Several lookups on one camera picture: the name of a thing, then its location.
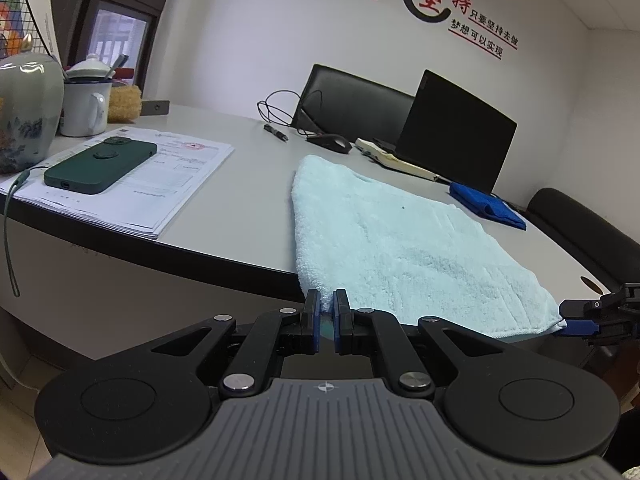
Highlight colourful printed card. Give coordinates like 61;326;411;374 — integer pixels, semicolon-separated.
0;2;26;56

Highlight black leather sofa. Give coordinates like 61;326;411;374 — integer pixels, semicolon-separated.
527;187;640;311

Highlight dark green phone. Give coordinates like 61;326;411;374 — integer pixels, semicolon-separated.
44;136;158;196

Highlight folded blue cloth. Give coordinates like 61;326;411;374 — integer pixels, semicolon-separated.
449;181;527;231

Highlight white enamel mug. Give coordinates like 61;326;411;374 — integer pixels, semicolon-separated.
60;54;115;137

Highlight celadon ceramic jar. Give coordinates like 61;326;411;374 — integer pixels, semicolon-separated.
0;32;66;175

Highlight dark framed window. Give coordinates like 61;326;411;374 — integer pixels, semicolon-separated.
65;0;183;101

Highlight printed paper documents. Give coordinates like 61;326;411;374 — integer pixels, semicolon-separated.
0;125;236;240

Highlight white cardboard box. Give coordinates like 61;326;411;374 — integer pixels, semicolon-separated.
27;0;66;68

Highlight yellow loofah sponge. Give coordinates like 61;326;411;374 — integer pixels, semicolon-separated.
109;85;143;122

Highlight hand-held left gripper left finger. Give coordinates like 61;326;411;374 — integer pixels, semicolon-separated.
142;288;322;395

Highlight light blue towel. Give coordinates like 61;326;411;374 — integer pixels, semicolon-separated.
291;155;568;338

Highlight black looped cable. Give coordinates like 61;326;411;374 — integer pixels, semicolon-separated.
256;89;323;137

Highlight wall decal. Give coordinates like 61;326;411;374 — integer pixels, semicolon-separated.
250;0;521;61

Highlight black computer mouse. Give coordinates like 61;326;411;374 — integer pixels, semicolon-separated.
306;132;353;154

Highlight black computer monitor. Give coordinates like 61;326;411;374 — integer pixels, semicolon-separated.
372;69;518;196

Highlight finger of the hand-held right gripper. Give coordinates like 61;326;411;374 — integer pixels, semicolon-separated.
555;319;640;348
559;282;640;322

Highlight black office chair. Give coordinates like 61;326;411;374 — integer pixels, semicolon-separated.
291;64;416;133

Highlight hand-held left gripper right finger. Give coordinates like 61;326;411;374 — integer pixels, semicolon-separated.
333;288;515;395

